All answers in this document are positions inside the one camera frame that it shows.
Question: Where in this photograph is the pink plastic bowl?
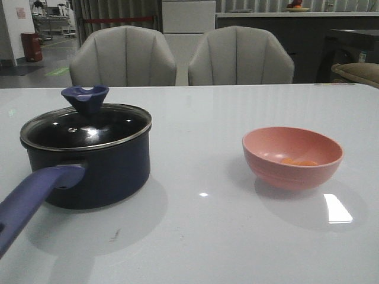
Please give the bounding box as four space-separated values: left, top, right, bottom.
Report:
242 127 343 191

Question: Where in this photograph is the orange ham slice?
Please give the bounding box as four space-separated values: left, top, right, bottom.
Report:
281 157 298 165

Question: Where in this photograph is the glass lid blue knob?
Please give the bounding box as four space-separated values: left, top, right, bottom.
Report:
20 85 152 151

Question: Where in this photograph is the dark blue saucepan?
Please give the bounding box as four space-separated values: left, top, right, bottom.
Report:
0 103 153 257

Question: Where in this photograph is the right grey upholstered chair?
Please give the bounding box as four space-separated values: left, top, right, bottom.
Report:
188 26 294 86

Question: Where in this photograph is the grey upholstered chair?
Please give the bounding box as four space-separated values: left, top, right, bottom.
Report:
188 26 294 86
69 25 176 87

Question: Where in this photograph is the left grey upholstered chair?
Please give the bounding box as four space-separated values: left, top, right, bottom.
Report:
69 25 176 87

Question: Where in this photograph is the white cabinet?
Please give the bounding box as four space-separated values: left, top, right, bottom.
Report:
162 1 216 86

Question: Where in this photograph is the plate with fruit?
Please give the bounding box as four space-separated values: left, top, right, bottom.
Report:
285 0 310 12

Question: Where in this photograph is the red trash bin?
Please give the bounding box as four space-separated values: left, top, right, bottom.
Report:
21 32 43 62

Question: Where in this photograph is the beige cushion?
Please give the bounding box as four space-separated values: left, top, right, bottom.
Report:
331 63 378 89

